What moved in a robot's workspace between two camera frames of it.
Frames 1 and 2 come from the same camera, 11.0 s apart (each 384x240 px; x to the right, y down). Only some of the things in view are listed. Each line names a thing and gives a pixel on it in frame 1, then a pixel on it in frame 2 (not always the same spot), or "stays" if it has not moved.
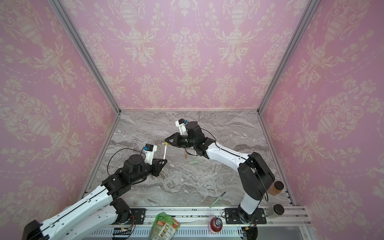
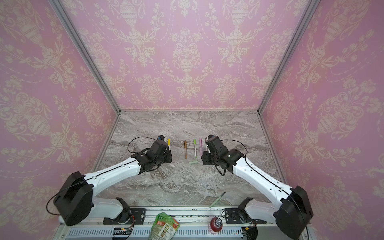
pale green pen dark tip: [217, 200] stays
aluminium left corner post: [66, 21] stays
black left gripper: [157, 167] -> [169, 153]
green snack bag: [164, 227] stays
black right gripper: [178, 140] -> [207, 157]
